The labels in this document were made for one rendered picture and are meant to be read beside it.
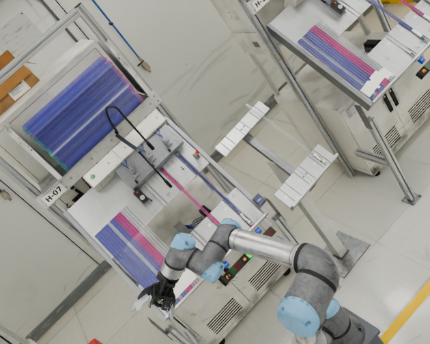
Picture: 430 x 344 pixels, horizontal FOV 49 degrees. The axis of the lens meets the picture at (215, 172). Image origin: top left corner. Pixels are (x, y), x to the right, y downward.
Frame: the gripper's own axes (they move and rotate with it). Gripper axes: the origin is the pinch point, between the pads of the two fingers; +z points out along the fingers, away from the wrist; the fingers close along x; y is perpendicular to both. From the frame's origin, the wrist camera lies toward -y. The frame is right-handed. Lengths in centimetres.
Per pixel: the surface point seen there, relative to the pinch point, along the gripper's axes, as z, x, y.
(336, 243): -13, 107, -82
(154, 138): -37, -10, -84
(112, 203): -2, -20, -72
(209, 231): -10, 26, -57
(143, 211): -5, -5, -68
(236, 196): -28, 34, -65
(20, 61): -51, -78, -81
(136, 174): -20, -14, -73
